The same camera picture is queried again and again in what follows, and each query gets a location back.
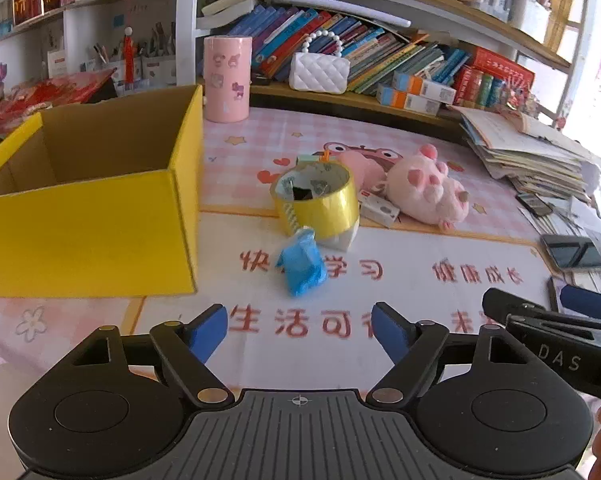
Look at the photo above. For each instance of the yellowish packing tape roll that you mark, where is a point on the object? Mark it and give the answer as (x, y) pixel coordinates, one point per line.
(325, 210)

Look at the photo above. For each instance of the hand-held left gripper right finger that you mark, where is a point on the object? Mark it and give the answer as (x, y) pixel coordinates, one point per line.
(390, 332)

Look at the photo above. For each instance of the pink cylindrical container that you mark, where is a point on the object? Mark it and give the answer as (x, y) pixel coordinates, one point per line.
(227, 80)

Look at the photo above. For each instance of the red boxed dictionary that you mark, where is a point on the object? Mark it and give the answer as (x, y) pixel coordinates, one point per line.
(500, 67)

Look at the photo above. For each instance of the yellow cardboard box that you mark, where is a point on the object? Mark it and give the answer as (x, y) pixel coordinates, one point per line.
(80, 230)

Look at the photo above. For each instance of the smartphone with grey case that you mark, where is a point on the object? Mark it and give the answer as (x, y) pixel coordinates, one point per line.
(572, 251)

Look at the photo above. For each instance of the white shelf unit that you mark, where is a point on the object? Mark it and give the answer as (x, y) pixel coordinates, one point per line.
(80, 25)

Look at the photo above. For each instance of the wooden bookshelf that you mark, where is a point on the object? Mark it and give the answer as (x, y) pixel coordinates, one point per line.
(430, 25)

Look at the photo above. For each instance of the white shelf post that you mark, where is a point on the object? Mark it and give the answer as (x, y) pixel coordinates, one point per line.
(187, 20)

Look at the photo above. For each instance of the beige lying books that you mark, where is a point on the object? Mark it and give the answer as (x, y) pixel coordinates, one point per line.
(230, 7)

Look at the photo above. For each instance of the red paper packets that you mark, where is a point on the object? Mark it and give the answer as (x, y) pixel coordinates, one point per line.
(65, 87)

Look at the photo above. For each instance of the row of colourful books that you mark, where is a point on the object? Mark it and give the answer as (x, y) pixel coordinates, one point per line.
(370, 50)

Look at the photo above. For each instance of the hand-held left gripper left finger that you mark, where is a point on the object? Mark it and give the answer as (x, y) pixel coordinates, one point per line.
(208, 332)

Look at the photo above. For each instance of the pink printed tablecloth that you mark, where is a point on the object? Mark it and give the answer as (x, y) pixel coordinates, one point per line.
(480, 242)

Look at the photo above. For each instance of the black smartphone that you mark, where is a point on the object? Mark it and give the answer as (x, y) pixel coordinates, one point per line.
(534, 204)

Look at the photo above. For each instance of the desk pen holders with pens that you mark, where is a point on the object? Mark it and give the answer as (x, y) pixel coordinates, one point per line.
(150, 57)

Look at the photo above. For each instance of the crumpled blue plastic packet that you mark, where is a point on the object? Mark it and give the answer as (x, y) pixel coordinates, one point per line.
(303, 265)

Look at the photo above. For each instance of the stack of papers and booklets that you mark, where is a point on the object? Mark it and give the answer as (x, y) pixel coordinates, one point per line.
(525, 150)

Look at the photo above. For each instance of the orange and blue box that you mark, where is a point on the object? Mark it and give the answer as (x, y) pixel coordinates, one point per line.
(408, 101)
(425, 87)

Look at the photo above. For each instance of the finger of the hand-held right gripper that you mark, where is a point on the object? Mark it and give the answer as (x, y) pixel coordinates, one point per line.
(510, 302)
(590, 302)

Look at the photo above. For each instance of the white rolled paper tube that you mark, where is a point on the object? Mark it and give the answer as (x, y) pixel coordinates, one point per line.
(340, 9)

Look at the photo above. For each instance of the white box with red end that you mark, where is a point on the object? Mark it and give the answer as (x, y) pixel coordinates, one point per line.
(380, 208)

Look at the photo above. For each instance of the pink plush toy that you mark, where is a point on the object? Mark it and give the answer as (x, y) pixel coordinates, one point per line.
(425, 190)

